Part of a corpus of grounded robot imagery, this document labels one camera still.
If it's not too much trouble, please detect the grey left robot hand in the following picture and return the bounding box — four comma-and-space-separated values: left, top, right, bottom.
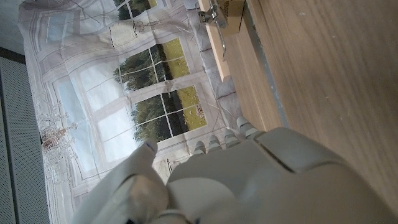
70, 116, 398, 224

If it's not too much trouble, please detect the wooden hanger with metal clips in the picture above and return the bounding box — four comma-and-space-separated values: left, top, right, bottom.
197, 0, 231, 82

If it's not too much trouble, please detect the printed window backdrop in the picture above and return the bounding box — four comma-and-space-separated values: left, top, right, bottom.
17, 0, 246, 224

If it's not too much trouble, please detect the brown cardboard packing box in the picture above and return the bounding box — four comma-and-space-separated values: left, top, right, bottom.
217, 0, 247, 35

